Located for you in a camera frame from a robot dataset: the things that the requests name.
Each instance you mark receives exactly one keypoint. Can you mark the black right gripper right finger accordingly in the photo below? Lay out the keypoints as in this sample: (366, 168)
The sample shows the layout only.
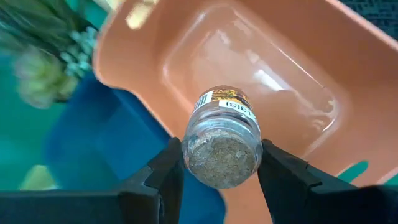
(311, 202)

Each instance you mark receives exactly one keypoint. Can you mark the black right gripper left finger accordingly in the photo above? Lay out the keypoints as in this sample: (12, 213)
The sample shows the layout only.
(93, 205)

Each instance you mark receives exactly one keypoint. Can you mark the small glass spice jar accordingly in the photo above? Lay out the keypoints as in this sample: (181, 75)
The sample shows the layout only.
(222, 155)

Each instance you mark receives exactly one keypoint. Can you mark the lime green plastic bin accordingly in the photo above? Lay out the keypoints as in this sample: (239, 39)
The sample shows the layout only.
(37, 179)

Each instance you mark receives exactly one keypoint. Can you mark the blue plastic bin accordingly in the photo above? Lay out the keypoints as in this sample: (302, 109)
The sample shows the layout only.
(109, 140)

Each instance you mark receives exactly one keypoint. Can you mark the potted succulent plant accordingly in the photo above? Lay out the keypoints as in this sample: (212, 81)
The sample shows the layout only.
(40, 77)

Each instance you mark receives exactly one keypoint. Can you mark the orange plastic bin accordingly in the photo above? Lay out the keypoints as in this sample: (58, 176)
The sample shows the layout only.
(217, 46)

